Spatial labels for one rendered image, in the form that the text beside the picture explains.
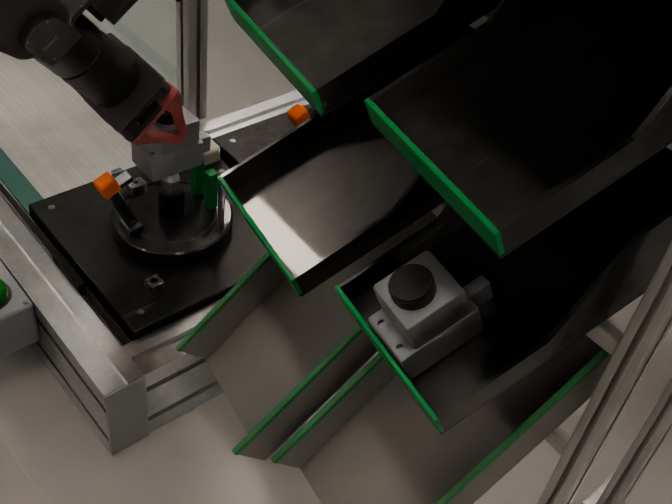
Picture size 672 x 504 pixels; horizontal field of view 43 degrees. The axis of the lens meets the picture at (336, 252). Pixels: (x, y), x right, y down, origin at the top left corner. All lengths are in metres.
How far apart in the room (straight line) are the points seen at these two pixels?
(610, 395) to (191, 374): 0.46
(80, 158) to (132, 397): 0.43
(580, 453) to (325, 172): 0.29
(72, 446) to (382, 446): 0.36
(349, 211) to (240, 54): 0.91
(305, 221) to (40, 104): 0.72
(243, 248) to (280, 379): 0.25
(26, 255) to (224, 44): 0.69
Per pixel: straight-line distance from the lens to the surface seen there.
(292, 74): 0.55
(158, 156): 0.91
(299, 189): 0.70
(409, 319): 0.55
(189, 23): 1.12
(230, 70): 1.51
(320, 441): 0.77
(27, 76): 1.39
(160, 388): 0.92
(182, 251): 0.96
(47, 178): 1.19
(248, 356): 0.82
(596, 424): 0.66
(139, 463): 0.94
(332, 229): 0.67
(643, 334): 0.60
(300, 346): 0.79
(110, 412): 0.89
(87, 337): 0.93
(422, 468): 0.72
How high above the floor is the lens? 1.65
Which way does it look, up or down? 43 degrees down
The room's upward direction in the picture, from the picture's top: 9 degrees clockwise
